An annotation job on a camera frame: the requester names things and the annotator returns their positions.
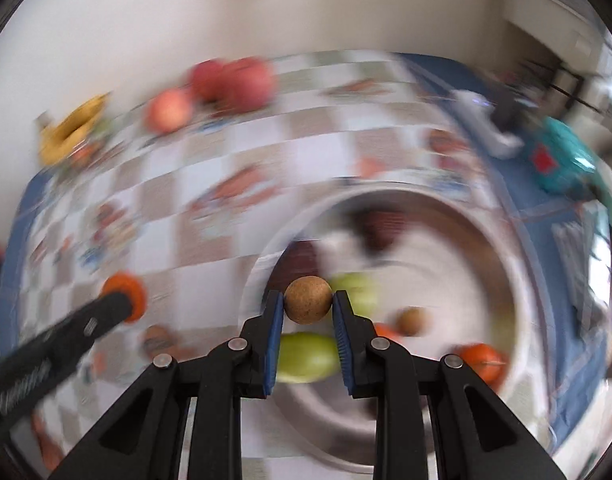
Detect orange tangerine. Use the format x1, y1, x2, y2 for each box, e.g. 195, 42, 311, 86
373, 323, 406, 344
101, 272, 148, 323
457, 344, 507, 390

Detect brown longan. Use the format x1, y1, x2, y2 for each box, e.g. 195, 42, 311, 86
284, 275, 332, 325
396, 307, 430, 337

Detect green fruit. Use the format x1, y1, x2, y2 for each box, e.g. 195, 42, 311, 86
277, 332, 340, 384
329, 272, 379, 318

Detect dark date long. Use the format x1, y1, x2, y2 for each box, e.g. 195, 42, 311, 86
356, 209, 409, 257

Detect person left hand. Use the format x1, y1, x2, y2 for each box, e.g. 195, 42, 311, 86
30, 413, 64, 472

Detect checkered printed tablecloth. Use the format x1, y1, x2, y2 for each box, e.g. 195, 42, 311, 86
0, 51, 604, 457

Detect silver metal bowl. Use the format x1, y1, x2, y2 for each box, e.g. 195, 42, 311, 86
241, 183, 530, 474

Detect lower yellow banana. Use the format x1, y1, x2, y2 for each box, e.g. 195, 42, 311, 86
39, 119, 93, 167

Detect yellow banana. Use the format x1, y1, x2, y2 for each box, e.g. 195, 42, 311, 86
39, 119, 93, 167
62, 93, 108, 131

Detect upper yellow banana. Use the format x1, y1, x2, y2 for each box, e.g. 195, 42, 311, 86
62, 93, 108, 131

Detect pale red apple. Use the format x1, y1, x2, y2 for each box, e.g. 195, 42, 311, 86
144, 88, 194, 136

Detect teal toy box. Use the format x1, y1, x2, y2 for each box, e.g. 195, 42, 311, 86
530, 117, 596, 194

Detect dark red back apple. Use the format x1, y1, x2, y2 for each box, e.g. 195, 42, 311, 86
189, 58, 227, 103

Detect red right apple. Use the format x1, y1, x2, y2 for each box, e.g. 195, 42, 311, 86
219, 56, 277, 114

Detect white power strip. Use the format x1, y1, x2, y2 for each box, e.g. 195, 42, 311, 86
450, 89, 524, 159

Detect black power adapter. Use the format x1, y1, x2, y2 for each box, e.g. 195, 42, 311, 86
490, 84, 536, 133

